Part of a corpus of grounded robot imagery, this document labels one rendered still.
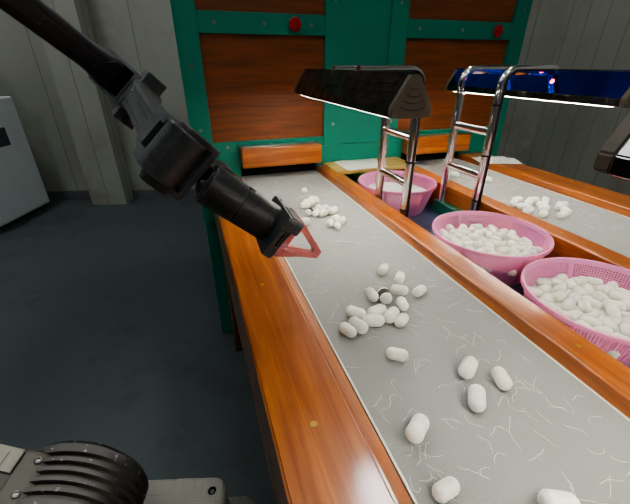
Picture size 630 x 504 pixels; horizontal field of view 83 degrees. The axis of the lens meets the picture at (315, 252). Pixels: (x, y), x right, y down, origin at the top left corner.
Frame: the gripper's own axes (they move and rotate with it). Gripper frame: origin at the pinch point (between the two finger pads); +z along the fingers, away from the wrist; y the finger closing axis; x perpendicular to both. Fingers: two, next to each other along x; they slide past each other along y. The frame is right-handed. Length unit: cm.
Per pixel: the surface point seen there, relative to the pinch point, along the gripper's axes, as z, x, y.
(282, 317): 1.3, 11.3, -2.7
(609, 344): 37.3, -17.0, -21.7
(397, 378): 12.8, 5.1, -17.3
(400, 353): 13.1, 2.6, -14.6
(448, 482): 9.8, 5.5, -31.9
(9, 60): -137, 73, 328
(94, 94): -75, 52, 295
